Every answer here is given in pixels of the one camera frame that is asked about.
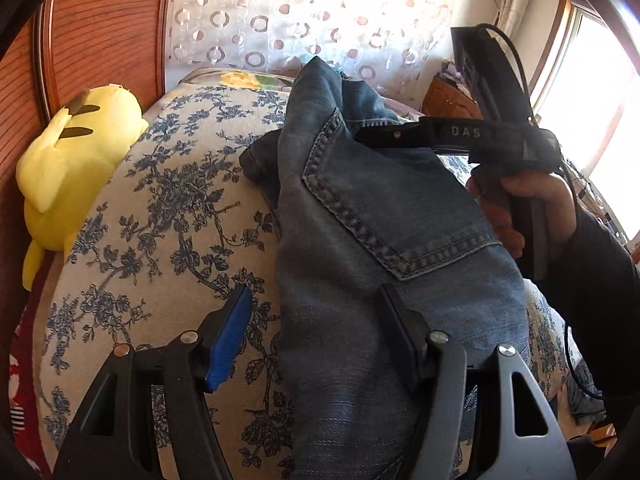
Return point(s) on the blue denim jeans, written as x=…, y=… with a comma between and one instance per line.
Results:
x=352, y=219

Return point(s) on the person's right hand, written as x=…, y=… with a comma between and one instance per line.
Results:
x=559, y=207

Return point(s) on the long wooden cabinet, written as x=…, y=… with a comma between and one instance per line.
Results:
x=445, y=99

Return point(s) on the blue floral bed sheet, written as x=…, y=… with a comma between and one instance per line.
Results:
x=175, y=229

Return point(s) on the yellow plush toy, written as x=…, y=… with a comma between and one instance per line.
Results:
x=65, y=168

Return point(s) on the colourful floral blanket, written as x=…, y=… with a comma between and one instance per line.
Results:
x=244, y=79

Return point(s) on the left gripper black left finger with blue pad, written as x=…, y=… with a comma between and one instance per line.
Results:
x=112, y=434

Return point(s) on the window with wooden frame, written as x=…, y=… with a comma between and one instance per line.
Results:
x=588, y=96

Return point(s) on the wooden louvered wardrobe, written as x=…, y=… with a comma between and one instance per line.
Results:
x=63, y=47

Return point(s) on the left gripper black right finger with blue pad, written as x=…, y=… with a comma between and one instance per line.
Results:
x=516, y=435

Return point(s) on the white circle-pattern curtain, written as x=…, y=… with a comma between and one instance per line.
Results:
x=395, y=45

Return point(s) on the dark sleeved right forearm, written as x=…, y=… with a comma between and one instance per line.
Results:
x=594, y=286

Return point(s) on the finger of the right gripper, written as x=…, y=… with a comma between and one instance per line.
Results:
x=406, y=135

